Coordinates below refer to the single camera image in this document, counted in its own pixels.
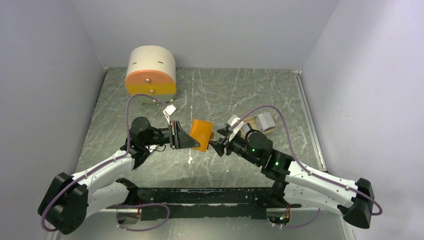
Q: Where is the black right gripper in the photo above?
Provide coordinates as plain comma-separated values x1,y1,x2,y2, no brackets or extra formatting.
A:
208,127,262,167

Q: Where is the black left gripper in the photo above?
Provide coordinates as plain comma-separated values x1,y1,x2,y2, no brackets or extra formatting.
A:
143,120,201,150

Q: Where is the orange blue card holder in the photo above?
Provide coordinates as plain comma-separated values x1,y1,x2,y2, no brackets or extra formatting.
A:
189,119,215,152

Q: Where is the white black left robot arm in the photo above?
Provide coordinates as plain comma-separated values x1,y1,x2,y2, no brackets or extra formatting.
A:
37,117,214,235

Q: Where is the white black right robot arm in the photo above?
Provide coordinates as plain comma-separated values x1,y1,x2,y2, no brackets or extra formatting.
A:
208,128,375,229

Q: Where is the stack of grey cards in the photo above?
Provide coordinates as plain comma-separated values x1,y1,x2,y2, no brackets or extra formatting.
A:
256,112,277,132

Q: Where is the beige oval tray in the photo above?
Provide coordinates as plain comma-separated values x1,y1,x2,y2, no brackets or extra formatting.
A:
241,112,278,137

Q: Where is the beige orange drawer cabinet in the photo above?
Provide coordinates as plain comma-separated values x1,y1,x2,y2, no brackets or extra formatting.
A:
124,45,177,103

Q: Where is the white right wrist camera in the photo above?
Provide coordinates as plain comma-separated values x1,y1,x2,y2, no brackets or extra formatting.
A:
227,114,244,142

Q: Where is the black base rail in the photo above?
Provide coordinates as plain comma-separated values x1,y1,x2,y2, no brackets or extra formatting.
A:
104,177,302,222

